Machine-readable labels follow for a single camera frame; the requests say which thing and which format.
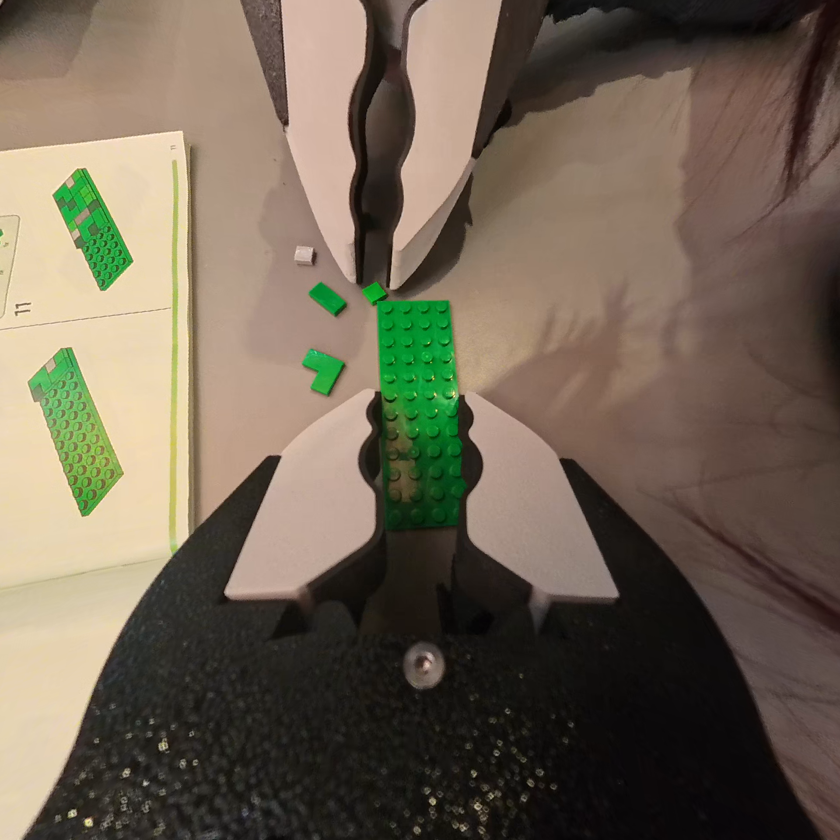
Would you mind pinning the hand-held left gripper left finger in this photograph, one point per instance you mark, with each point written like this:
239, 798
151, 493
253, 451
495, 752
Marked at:
308, 518

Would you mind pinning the green corner shaped tile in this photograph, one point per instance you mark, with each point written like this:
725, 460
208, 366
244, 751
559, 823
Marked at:
318, 367

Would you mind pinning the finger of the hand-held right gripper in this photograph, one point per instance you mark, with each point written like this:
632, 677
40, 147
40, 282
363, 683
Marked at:
446, 98
321, 98

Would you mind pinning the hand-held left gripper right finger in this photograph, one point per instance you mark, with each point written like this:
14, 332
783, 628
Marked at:
538, 525

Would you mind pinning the large green studded plate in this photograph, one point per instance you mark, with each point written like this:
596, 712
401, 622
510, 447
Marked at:
420, 354

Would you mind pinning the small green square tile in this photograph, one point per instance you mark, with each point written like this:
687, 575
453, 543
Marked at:
374, 293

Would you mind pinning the green oblong tile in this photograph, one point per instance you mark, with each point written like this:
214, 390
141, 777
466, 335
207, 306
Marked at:
327, 299

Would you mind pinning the light grey square tile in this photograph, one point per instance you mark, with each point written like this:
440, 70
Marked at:
305, 256

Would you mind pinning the pale green instruction booklet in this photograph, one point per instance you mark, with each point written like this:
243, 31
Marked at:
131, 315

